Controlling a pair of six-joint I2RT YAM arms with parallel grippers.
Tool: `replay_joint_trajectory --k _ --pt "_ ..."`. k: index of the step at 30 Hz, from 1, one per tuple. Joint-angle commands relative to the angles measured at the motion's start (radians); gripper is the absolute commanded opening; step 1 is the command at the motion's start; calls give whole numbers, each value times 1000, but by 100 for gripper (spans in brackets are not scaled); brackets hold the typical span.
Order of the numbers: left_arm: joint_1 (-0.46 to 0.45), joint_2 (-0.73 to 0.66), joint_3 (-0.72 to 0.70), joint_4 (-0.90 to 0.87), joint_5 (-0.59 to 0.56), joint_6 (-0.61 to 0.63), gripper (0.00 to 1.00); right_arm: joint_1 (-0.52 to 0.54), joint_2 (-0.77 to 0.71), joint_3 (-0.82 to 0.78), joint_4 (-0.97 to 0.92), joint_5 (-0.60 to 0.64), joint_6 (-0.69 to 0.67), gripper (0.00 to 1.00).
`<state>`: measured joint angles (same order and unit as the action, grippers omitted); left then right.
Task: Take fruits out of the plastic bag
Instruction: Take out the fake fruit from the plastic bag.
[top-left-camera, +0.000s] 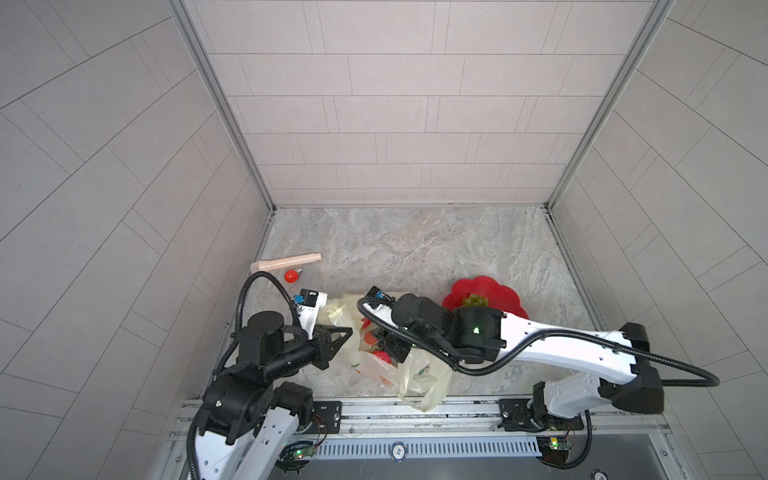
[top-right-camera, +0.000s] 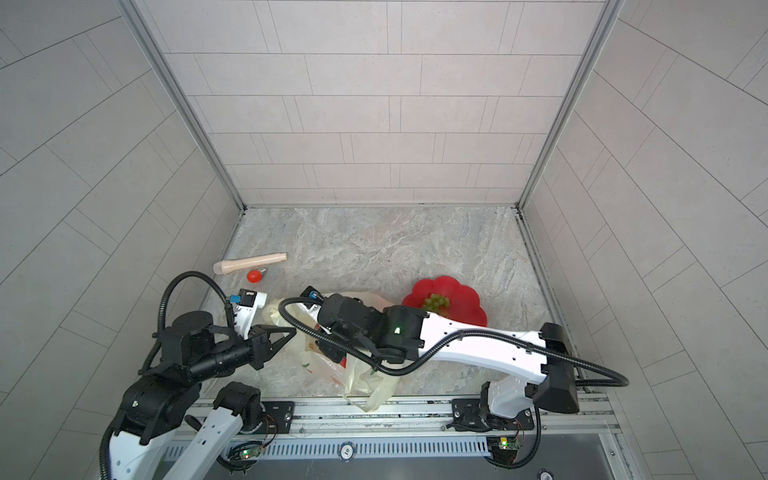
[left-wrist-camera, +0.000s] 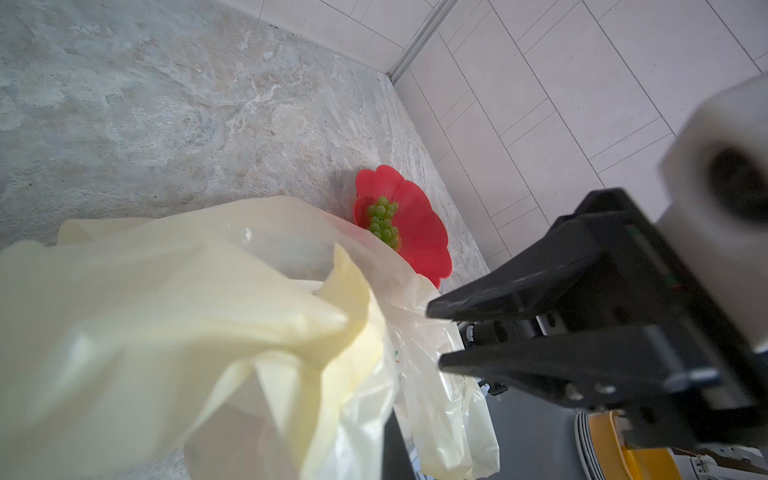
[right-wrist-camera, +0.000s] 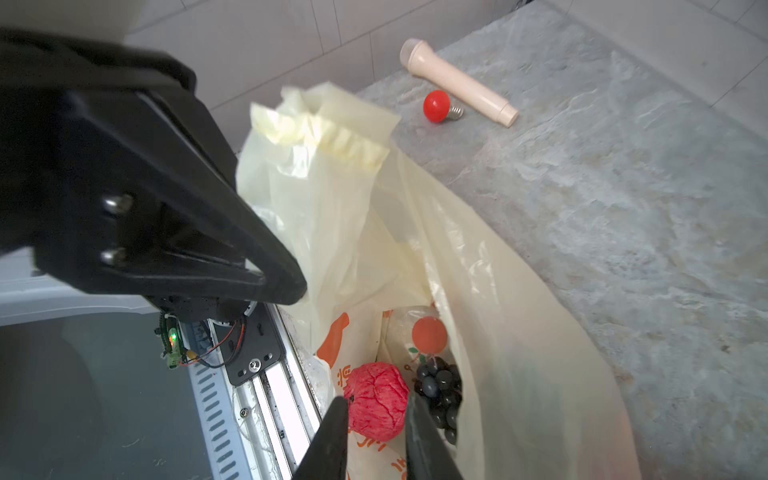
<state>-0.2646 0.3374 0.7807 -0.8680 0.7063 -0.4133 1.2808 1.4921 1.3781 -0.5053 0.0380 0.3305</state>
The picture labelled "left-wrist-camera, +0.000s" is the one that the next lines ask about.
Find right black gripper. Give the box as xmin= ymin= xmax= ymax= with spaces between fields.
xmin=426 ymin=189 xmax=767 ymax=448

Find green grape bunch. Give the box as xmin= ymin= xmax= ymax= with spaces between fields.
xmin=365 ymin=196 xmax=401 ymax=251

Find cream plastic bag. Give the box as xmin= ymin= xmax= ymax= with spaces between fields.
xmin=1 ymin=197 xmax=500 ymax=479

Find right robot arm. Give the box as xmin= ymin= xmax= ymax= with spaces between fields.
xmin=427 ymin=76 xmax=767 ymax=449

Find yellow bowl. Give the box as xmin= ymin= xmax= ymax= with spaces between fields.
xmin=588 ymin=412 xmax=682 ymax=480

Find stack of grey plates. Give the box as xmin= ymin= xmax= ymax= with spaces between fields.
xmin=574 ymin=411 xmax=603 ymax=480

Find red flower-shaped bowl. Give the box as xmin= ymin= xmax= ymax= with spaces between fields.
xmin=353 ymin=165 xmax=453 ymax=287

